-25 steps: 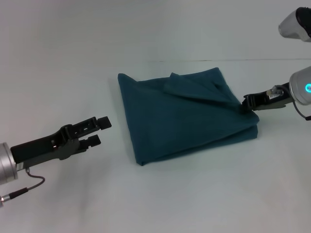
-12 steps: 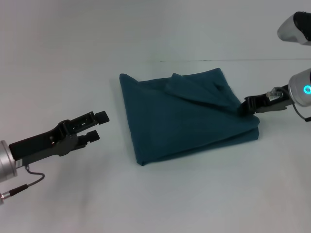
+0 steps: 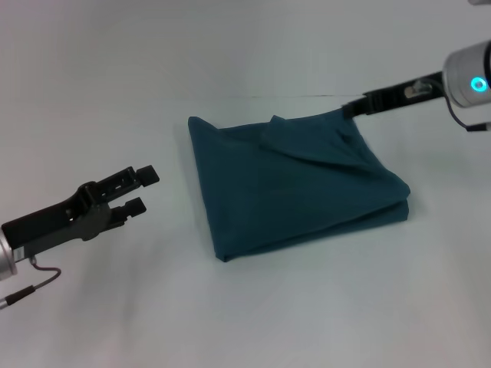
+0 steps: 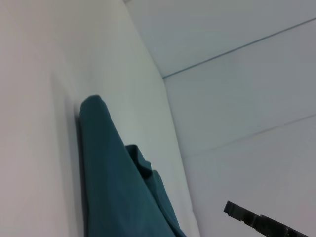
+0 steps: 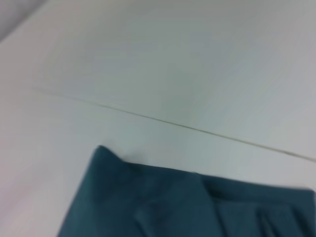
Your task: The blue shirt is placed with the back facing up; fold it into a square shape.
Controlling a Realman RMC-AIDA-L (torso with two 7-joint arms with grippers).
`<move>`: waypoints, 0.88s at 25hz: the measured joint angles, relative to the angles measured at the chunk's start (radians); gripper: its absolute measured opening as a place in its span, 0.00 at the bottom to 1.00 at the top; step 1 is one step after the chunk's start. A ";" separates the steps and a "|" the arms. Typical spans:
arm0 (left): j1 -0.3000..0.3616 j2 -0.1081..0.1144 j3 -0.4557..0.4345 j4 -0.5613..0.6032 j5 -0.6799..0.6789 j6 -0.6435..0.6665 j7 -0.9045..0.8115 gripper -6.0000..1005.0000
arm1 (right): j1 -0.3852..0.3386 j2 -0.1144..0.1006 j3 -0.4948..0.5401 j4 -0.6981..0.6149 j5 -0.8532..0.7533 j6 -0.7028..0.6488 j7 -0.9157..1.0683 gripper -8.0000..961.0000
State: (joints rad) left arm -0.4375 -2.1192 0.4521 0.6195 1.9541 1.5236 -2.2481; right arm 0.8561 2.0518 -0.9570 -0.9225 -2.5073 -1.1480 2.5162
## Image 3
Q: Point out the blue short-sleeved shirt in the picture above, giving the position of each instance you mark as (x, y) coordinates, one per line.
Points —
(299, 191)

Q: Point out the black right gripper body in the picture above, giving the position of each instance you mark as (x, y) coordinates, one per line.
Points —
(403, 94)

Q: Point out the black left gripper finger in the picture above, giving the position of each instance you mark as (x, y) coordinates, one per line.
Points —
(148, 175)
(136, 207)

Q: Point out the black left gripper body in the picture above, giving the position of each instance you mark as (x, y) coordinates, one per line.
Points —
(69, 214)

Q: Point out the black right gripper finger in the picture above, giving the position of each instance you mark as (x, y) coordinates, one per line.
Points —
(354, 108)

